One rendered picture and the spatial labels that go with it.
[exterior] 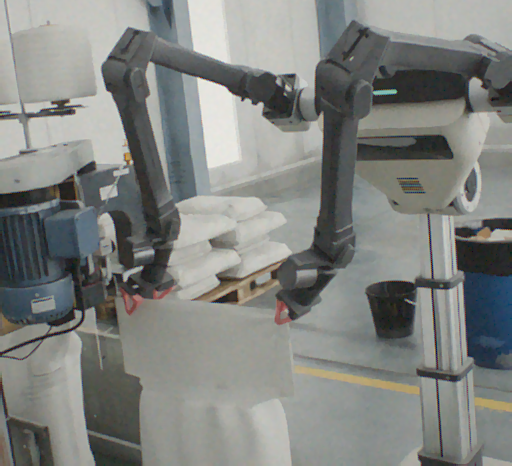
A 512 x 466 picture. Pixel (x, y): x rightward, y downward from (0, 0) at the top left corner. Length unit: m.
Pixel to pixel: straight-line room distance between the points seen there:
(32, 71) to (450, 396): 1.36
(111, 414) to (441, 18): 8.07
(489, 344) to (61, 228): 2.68
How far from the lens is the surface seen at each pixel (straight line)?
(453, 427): 2.23
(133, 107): 1.65
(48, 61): 1.66
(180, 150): 7.95
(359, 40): 1.32
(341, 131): 1.36
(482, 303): 3.81
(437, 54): 1.45
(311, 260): 1.53
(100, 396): 2.74
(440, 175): 1.89
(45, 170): 1.58
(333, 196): 1.45
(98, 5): 7.51
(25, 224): 1.59
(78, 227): 1.57
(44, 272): 1.63
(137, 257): 1.78
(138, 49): 1.62
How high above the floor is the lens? 1.56
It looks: 10 degrees down
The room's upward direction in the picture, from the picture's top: 6 degrees counter-clockwise
